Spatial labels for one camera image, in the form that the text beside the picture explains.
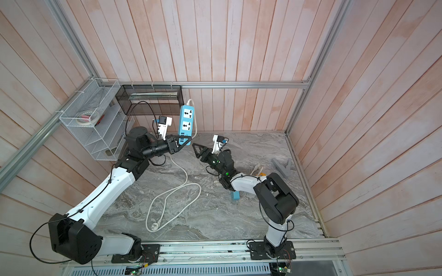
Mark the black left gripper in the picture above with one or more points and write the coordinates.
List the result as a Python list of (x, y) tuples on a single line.
[(172, 144)]

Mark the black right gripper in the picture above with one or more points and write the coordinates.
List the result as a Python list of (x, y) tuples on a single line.
[(207, 152)]

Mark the blue power strip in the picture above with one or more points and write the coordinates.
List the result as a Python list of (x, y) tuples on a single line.
[(235, 195), (187, 116)]

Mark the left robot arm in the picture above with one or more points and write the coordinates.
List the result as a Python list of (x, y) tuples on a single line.
[(72, 235)]

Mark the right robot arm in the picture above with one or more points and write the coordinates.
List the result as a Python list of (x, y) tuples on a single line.
[(276, 200)]

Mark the grey plastic stand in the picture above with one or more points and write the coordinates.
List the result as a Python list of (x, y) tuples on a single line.
[(284, 170)]

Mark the tape roll on shelf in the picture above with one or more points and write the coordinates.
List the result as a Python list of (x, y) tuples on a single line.
[(88, 117)]

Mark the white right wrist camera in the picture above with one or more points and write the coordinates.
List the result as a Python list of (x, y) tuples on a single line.
[(219, 143)]

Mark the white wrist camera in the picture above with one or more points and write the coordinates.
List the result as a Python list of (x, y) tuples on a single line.
[(163, 123), (219, 143)]

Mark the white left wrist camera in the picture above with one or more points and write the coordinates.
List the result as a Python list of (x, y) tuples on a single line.
[(163, 123)]

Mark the black mesh wall basket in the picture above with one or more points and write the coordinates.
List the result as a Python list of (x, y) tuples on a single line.
[(150, 100)]

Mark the white wire mesh shelf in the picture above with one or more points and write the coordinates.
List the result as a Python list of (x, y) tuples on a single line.
[(105, 140)]

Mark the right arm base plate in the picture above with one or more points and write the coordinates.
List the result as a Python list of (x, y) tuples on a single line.
[(261, 250)]

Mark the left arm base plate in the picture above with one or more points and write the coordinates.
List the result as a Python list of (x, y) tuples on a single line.
[(142, 253)]

